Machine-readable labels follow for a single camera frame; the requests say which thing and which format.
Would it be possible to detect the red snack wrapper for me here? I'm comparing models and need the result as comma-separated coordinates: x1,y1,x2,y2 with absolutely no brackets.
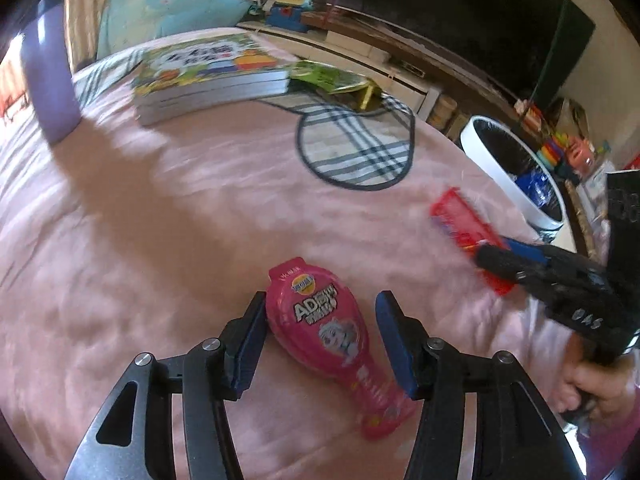
429,186,516,297

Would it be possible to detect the red drink pouch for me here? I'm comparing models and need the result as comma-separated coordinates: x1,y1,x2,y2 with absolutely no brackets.
266,257,416,440

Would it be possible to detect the white trash bin black liner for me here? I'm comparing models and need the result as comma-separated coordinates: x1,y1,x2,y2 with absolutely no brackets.
459,115,566,232

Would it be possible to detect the person's right hand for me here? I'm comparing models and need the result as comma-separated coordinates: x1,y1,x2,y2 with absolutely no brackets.
551,334,636,434

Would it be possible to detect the plaid cloth bib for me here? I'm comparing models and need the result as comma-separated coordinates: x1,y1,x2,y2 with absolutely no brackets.
262,90,416,192

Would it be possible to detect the pink tablecloth blanket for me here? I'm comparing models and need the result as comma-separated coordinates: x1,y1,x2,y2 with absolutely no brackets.
1,81,570,479

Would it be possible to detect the white TV cabinet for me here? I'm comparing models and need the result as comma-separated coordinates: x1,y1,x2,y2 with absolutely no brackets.
239,21,457,133

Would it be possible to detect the green gold snack packet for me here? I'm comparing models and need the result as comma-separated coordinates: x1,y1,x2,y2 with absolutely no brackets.
288,60,383,113

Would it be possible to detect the black flat screen television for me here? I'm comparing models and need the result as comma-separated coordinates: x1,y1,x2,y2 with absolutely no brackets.
331,0,596,107

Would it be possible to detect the children's picture book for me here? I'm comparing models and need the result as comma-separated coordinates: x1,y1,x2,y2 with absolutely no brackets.
132,32,297,126

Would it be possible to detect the purple thermos bottle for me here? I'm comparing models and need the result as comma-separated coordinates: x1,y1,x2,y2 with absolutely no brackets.
21,0,81,145

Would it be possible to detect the light blue folded cover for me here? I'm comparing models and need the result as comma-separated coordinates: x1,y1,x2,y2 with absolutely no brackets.
96,0,250,60

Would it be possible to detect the rainbow stacking ring toy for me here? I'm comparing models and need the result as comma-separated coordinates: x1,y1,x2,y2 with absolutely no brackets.
537,132,570,172

